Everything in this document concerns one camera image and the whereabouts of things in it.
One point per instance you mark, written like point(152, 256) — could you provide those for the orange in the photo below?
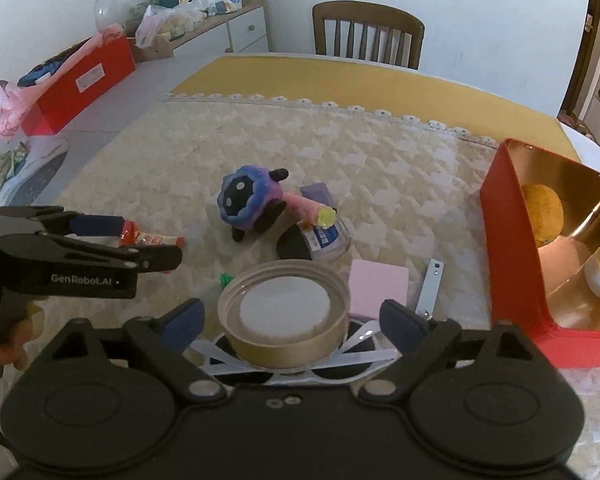
point(542, 212)

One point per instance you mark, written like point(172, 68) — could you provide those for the pink notepad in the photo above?
point(377, 287)

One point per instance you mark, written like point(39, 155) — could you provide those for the red snack packet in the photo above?
point(132, 234)

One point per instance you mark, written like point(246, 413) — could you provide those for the grey shoe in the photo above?
point(35, 170)

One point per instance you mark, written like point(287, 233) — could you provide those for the blue purple plush toy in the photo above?
point(240, 195)

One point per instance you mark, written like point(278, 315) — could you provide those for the small clear glue bottle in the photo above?
point(325, 240)

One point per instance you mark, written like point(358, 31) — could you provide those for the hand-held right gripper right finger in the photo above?
point(397, 322)

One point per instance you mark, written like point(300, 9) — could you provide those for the purple block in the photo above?
point(317, 194)

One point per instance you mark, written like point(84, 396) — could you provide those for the wooden chair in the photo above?
point(365, 12)

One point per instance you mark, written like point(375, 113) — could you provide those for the yellow tablecloth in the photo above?
point(330, 80)

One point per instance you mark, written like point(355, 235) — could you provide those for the pink tube with yellow cap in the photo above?
point(302, 207)

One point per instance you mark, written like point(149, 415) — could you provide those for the pink ribbon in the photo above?
point(10, 110)

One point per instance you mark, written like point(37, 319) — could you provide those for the red tin box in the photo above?
point(505, 260)

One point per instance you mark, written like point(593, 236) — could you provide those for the white sunglasses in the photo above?
point(365, 356)

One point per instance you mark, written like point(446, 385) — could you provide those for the clear plastic bag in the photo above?
point(155, 25)

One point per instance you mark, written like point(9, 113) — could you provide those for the metal bracket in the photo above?
point(429, 290)

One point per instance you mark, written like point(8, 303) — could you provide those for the small green piece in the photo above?
point(225, 280)

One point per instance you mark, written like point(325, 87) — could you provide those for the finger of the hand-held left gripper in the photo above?
point(155, 256)
point(97, 224)

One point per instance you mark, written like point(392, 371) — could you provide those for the person's left hand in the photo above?
point(12, 349)

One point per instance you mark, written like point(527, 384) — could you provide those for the long red box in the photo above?
point(65, 95)

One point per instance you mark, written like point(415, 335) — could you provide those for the round gold tin lid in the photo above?
point(280, 345)

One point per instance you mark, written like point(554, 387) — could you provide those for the white cabinet with wooden top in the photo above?
point(245, 35)

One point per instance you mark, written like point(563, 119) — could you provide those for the floral cloth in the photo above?
point(2, 167)

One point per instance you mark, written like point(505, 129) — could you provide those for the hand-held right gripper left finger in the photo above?
point(187, 317)

